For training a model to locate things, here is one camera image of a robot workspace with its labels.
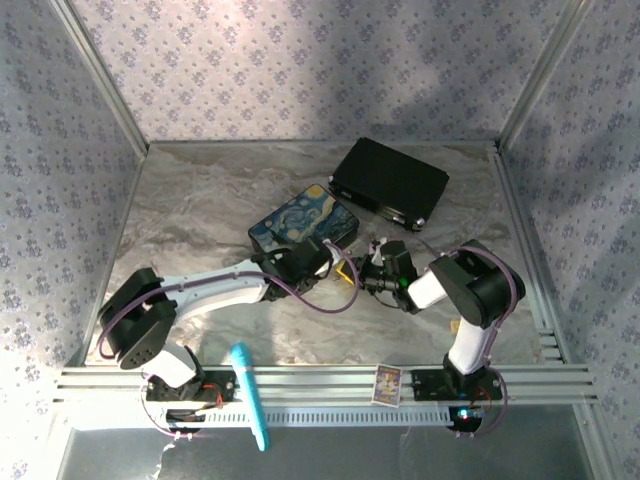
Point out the black rectangular case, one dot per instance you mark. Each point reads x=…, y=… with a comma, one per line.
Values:
x=392, y=180

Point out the aluminium frame cross rail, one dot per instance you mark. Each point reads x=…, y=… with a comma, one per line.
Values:
x=320, y=382

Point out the aluminium frame side rail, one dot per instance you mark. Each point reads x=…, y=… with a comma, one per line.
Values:
x=115, y=240
x=530, y=260

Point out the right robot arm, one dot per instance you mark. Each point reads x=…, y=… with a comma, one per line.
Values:
x=480, y=285

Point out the cyan plastic tool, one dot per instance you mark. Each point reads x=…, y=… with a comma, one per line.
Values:
x=247, y=390

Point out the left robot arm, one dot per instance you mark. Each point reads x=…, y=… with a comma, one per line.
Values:
x=220, y=287

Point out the aluminium frame corner post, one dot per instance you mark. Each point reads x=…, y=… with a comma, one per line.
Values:
x=545, y=75
x=100, y=75

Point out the small picture card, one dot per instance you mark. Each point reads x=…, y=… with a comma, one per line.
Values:
x=387, y=385

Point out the small tan object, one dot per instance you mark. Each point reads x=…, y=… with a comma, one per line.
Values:
x=456, y=327

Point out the starry night print box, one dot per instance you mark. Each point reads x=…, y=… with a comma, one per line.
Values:
x=305, y=220

